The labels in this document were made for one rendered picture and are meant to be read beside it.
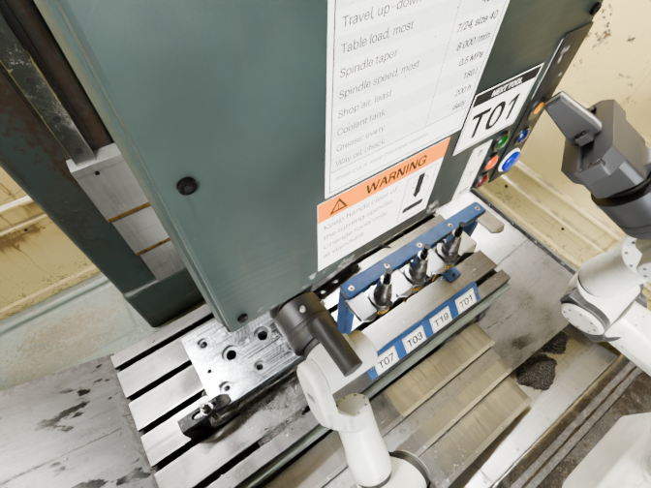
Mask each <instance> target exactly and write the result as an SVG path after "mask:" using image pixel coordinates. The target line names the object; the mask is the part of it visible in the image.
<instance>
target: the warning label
mask: <svg viewBox="0 0 651 488"><path fill-rule="evenodd" d="M449 141H450V137H448V138H446V139H444V140H442V141H440V142H439V143H437V144H435V145H433V146H431V147H429V148H427V149H425V150H423V151H421V152H419V153H418V154H416V155H414V156H413V157H411V158H409V159H407V160H405V161H403V162H401V163H399V164H397V165H395V166H393V167H391V168H388V169H387V170H385V171H383V172H381V173H379V174H377V175H375V176H373V177H371V178H369V179H367V180H365V181H363V182H361V183H360V184H358V185H356V186H354V187H353V188H351V189H349V190H347V191H345V192H343V193H341V194H339V195H337V196H336V197H334V198H331V199H329V200H327V201H325V202H323V203H321V204H319V205H318V271H320V270H322V269H323V268H325V267H327V266H328V265H330V264H332V263H333V262H335V261H337V260H339V259H341V258H343V257H344V256H346V255H348V254H349V253H350V252H352V251H353V250H355V249H357V248H359V247H360V246H362V245H364V244H365V243H367V242H369V241H370V240H372V239H374V238H375V237H377V236H379V235H380V234H382V233H384V232H386V231H387V230H389V229H391V228H393V227H395V226H396V225H398V224H400V223H401V222H403V221H405V220H407V219H408V218H410V217H412V216H413V215H415V214H417V213H418V212H420V211H421V210H422V209H424V208H425V206H426V204H427V202H428V199H429V196H430V193H431V191H432V188H433V185H434V182H435V179H436V177H437V174H438V171H439V168H440V165H441V163H442V161H443V158H444V155H445V152H446V150H447V147H448V144H449Z"/></svg>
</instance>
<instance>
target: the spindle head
mask: <svg viewBox="0 0 651 488"><path fill-rule="evenodd" d="M603 1H604V0H510V2H509V4H508V6H507V9H506V11H505V14H504V16H503V19H502V22H501V24H500V27H499V30H498V32H497V35H496V38H495V40H494V43H493V46H492V48H491V50H490V53H489V55H488V58H487V61H486V63H485V66H484V68H483V71H482V74H481V76H480V81H479V83H478V86H477V89H476V91H475V94H474V96H475V95H476V94H478V93H480V92H481V91H483V90H485V89H487V88H489V87H492V86H494V85H496V84H498V83H500V82H502V81H504V80H506V79H508V78H510V77H512V76H516V75H518V74H520V73H522V72H524V71H526V70H528V69H530V68H532V67H534V66H536V65H538V64H541V63H542V62H543V65H542V68H541V70H540V72H539V74H538V76H537V78H536V80H535V82H534V84H533V86H532V88H531V90H530V92H529V94H528V95H527V97H526V99H525V101H524V103H523V105H522V107H521V109H520V111H519V113H518V114H517V116H516V118H515V120H514V122H513V123H512V124H510V125H509V126H507V127H505V128H504V129H502V130H500V131H498V132H496V133H494V134H493V135H491V136H489V137H486V138H484V139H483V140H481V141H479V142H477V143H475V144H473V145H472V146H470V147H468V148H466V149H464V150H462V151H461V152H459V153H457V154H455V155H452V152H453V150H454V147H455V144H456V143H457V140H458V138H459V135H460V132H461V130H462V127H463V125H462V127H461V129H460V130H458V131H456V132H454V133H452V134H450V135H448V136H447V137H444V138H442V139H440V140H438V141H436V142H434V143H432V144H430V145H428V146H426V147H424V148H422V149H420V150H419V151H418V152H416V153H414V154H412V155H410V156H408V157H406V158H404V159H402V160H400V161H398V162H396V163H394V164H392V165H390V166H388V167H386V168H384V169H382V170H380V171H378V172H376V173H374V174H372V175H370V176H368V177H366V178H364V179H362V180H360V181H358V182H357V183H356V184H354V185H352V186H350V187H348V188H346V189H344V190H342V191H340V192H338V193H336V194H334V195H332V196H330V197H328V198H325V189H326V63H327V0H34V2H35V4H36V5H37V7H38V9H39V11H40V12H41V14H42V16H43V18H44V19H45V21H46V24H47V25H48V27H49V29H50V31H51V32H52V34H53V36H54V38H55V39H56V41H57V43H58V44H59V45H60V47H61V49H62V51H63V52H64V54H65V56H66V58H67V59H68V61H69V63H70V65H71V66H72V68H73V70H74V72H75V73H76V75H77V78H78V79H79V81H80V83H81V85H82V86H83V88H84V90H85V92H86V93H87V95H88V97H89V99H90V100H91V102H92V104H93V106H94V107H95V108H96V110H97V112H98V113H99V115H100V117H101V119H102V120H103V122H104V124H105V126H106V127H107V129H108V132H109V133H110V135H111V137H112V139H113V140H114V142H115V144H116V146H117V147H118V149H119V151H120V153H121V154H122V156H123V158H124V160H125V161H126V163H127V165H128V167H129V168H130V170H131V172H132V174H133V175H134V176H135V178H136V180H137V181H138V183H139V186H140V187H141V189H142V191H143V193H144V194H145V196H146V198H147V200H148V201H149V203H150V205H151V207H152V208H153V210H154V212H155V213H156V215H157V217H158V219H159V220H160V222H161V224H162V226H163V227H164V229H165V231H166V233H167V234H168V236H169V238H170V240H171V242H172V244H173V246H174V247H175V249H176V251H177V253H178V254H179V255H180V257H181V259H182V260H183V262H184V264H185V266H186V267H187V269H188V271H189V273H190V274H191V276H192V278H193V280H194V281H195V283H196V285H197V287H198V288H199V290H200V292H201V294H202V296H203V298H204V300H205V301H206V303H207V305H208V307H209V308H210V310H211V312H212V314H213V315H214V317H215V319H216V320H217V321H218V322H219V323H220V324H222V325H223V326H225V327H226V329H227V330H228V332H235V331H236V330H238V329H239V328H241V327H243V326H244V325H246V324H248V323H249V322H251V321H253V320H255V319H257V318H258V317H260V316H262V315H263V314H265V313H266V312H268V311H270V310H271V309H273V308H275V307H276V306H278V305H280V304H281V303H283V302H285V301H286V300H288V299H290V298H291V297H293V296H295V295H296V294H298V293H300V292H301V291H303V290H305V289H307V288H309V287H310V286H312V285H314V284H315V283H317V282H319V281H320V280H322V279H323V278H324V277H326V276H328V275H329V274H331V273H333V272H334V271H336V270H337V269H339V268H341V267H342V266H344V265H346V264H347V263H349V262H351V261H352V260H354V259H356V258H358V257H360V256H361V255H363V254H365V253H366V252H368V251H370V250H371V249H373V248H375V247H376V246H378V245H380V244H381V243H383V242H385V241H386V240H388V239H390V238H391V237H393V236H394V235H395V234H397V233H399V232H400V231H402V230H404V229H406V228H407V227H409V226H411V225H412V224H414V223H416V222H417V221H419V220H421V219H422V218H424V217H426V216H427V215H429V214H431V213H432V212H434V211H436V210H437V209H439V208H441V207H442V206H444V205H446V204H447V203H449V202H451V200H452V198H453V195H454V193H455V191H456V189H457V186H458V184H459V182H460V179H461V177H462V175H463V173H464V170H465V168H466V167H467V164H468V162H469V160H470V157H471V155H472V153H473V151H474V149H475V148H477V147H479V146H481V145H483V144H484V143H486V142H488V141H490V140H492V142H491V144H490V146H489V148H488V150H487V152H486V155H485V157H484V159H483V161H482V163H481V165H480V168H479V170H478V172H477V175H476V177H475V179H474V181H473V183H472V185H471V187H470V189H469V191H470V190H471V189H473V185H474V182H475V181H476V179H477V178H478V177H479V176H480V175H481V174H482V173H484V172H485V171H483V170H482V169H481V167H482V165H483V163H484V162H485V160H486V159H487V158H488V157H489V156H490V155H491V154H493V153H495V152H493V151H492V150H491V147H492V144H493V142H494V141H495V139H496V138H497V137H498V136H499V135H500V134H502V133H503V132H505V131H509V132H511V136H510V138H509V140H508V142H507V143H506V145H505V146H503V147H502V148H501V149H500V150H498V151H496V152H498V153H499V154H500V157H499V159H498V161H497V163H496V164H495V166H494V167H492V168H491V169H489V170H488V172H490V175H489V178H490V177H491V175H492V173H493V171H494V169H495V168H496V166H497V164H498V162H499V160H500V159H501V157H502V155H503V153H504V151H505V149H506V147H507V145H508V143H509V141H510V139H511V138H512V135H513V133H514V131H515V129H516V127H517V125H518V123H519V121H520V119H521V118H522V116H523V114H524V112H525V110H526V108H527V106H528V105H529V103H530V101H531V99H532V97H533V95H534V93H535V91H536V89H537V88H538V86H539V84H540V82H541V80H542V78H543V75H544V73H545V71H546V70H547V68H548V66H549V64H550V62H551V60H552V58H553V56H554V54H555V52H556V50H557V49H558V47H559V45H560V44H561V42H562V40H563V39H564V37H565V35H566V33H568V32H571V31H573V30H574V29H576V28H578V27H581V26H583V25H585V24H587V23H589V22H592V20H593V18H594V17H595V15H596V13H597V12H598V11H599V10H600V8H601V7H602V3H603ZM448 137H450V139H449V144H448V147H447V150H446V152H445V155H444V158H443V161H442V163H441V165H440V168H439V171H438V174H437V177H436V179H435V182H434V185H433V188H432V191H431V193H430V196H429V199H428V202H427V204H426V206H425V208H424V209H422V210H421V211H420V212H418V213H417V214H415V215H413V216H412V217H410V218H408V219H407V220H405V221H403V222H401V223H400V224H398V225H396V226H395V227H393V228H391V229H389V230H387V231H386V232H384V233H382V234H380V235H379V236H377V237H375V238H374V239H372V240H370V241H369V242H367V243H365V244H364V245H362V246H360V247H359V248H357V249H355V250H353V251H352V252H350V253H349V254H348V255H346V256H344V257H343V258H341V259H339V260H337V261H335V262H333V263H332V264H330V265H328V266H327V267H325V268H323V269H322V270H320V271H318V205H319V204H321V203H323V202H325V201H327V200H329V199H331V198H334V197H336V196H337V195H339V194H341V193H343V192H345V191H347V190H349V189H351V188H353V187H354V186H356V185H358V184H360V183H361V182H363V181H365V180H367V179H369V178H371V177H373V176H375V175H377V174H379V173H381V172H383V171H385V170H387V169H388V168H391V167H393V166H395V165H397V164H399V163H401V162H403V161H405V160H407V159H409V158H411V157H413V156H414V155H416V154H418V153H419V152H421V151H423V150H425V149H427V148H429V147H431V146H433V145H435V144H437V143H439V142H440V141H442V140H444V139H446V138H448Z"/></svg>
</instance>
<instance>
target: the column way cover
mask: <svg viewBox="0 0 651 488"><path fill-rule="evenodd" d="M93 153H94V155H95V157H96V159H97V160H95V161H93V162H90V163H87V164H85V165H82V166H79V167H77V166H76V165H75V163H74V162H73V161H72V159H70V160H67V161H66V163H67V165H68V168H69V170H70V172H71V174H72V175H73V177H74V178H75V179H76V181H77V182H78V184H79V185H80V186H81V188H82V189H83V190H84V192H85V193H86V194H87V195H88V196H89V197H90V199H91V200H92V201H93V202H94V204H95V205H96V206H97V208H98V209H99V210H100V212H101V213H102V214H103V216H104V217H105V218H106V220H107V221H108V222H109V223H110V222H112V223H113V224H114V226H115V227H116V228H117V230H118V231H119V232H120V234H121V235H122V236H123V238H124V239H125V240H126V242H127V243H128V244H129V246H130V247H131V248H132V250H133V251H134V252H135V254H136V255H137V256H138V255H140V257H141V258H142V259H143V261H144V262H145V263H146V265H147V266H148V268H149V269H150V270H151V272H152V273H153V274H154V276H155V277H156V278H157V280H158V281H161V280H163V279H165V278H167V277H169V276H170V275H171V274H173V273H175V272H177V271H179V270H181V269H183V268H185V267H186V266H185V264H184V262H183V260H182V259H181V257H180V255H179V254H178V253H177V251H176V249H175V247H174V246H173V244H172V242H171V240H170V238H169V236H168V234H167V233H166V231H165V229H164V227H163V226H162V224H161V222H160V220H159V219H158V217H157V215H156V213H155V212H154V210H153V208H152V207H151V205H150V203H149V201H148V200H147V198H146V196H145V194H144V193H143V191H142V189H141V187H140V185H139V183H138V181H137V180H136V178H135V176H134V175H133V174H132V172H131V170H130V168H129V167H128V165H127V163H126V161H125V160H124V158H123V156H122V154H121V153H120V151H119V149H118V147H117V146H116V144H115V143H112V144H110V145H107V146H104V147H101V148H99V149H97V150H94V151H93Z"/></svg>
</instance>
